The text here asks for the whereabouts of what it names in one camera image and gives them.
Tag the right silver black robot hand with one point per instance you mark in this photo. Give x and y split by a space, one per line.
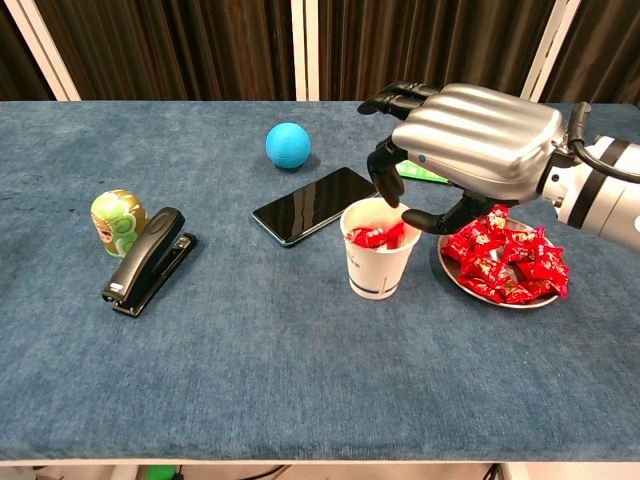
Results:
480 135

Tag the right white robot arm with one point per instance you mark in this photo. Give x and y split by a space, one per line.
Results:
600 200

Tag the silver metal plate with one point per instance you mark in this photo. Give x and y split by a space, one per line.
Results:
448 265

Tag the white paper cup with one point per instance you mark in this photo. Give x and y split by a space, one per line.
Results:
380 275

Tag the green sachet packet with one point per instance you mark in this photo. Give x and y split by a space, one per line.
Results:
420 173

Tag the black smartphone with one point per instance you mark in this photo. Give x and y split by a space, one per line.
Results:
310 207

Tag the blue ball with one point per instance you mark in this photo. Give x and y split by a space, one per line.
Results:
287 145

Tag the blue tablecloth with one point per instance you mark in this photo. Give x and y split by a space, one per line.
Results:
300 375

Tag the black stapler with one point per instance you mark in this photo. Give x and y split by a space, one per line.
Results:
150 250

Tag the bright green round object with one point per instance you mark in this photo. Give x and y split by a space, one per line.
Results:
164 473

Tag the white frame post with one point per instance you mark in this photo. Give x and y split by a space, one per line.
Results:
549 50
42 50
299 50

